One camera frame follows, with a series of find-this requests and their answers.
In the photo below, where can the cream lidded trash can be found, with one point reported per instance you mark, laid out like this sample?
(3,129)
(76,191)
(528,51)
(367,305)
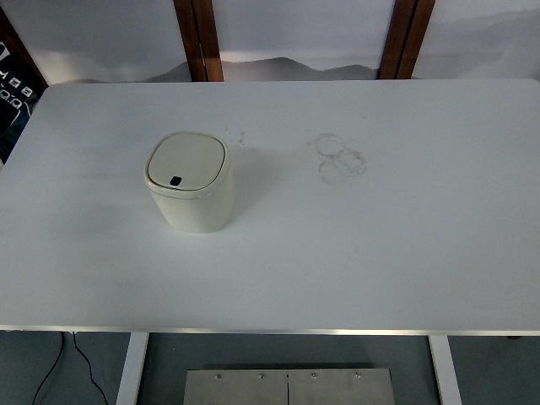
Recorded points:
(190,177)

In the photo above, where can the right white table leg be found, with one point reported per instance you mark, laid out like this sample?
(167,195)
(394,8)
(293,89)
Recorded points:
(444,370)

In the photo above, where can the white table leg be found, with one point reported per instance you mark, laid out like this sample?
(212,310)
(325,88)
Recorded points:
(444,370)
(132,372)

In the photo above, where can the left white table leg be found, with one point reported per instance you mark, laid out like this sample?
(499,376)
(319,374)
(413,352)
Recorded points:
(132,372)

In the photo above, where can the black printed bag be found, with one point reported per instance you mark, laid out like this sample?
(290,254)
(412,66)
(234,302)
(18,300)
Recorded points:
(20,92)

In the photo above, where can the grey metal base plate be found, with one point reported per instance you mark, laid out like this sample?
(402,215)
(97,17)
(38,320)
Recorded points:
(301,386)

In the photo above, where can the left brown wooden post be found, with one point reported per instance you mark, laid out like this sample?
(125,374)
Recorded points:
(197,26)

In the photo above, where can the brown wooden post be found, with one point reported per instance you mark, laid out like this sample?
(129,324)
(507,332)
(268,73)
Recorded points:
(197,26)
(409,22)

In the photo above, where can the right brown wooden post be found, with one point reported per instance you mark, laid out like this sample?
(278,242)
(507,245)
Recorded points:
(409,22)

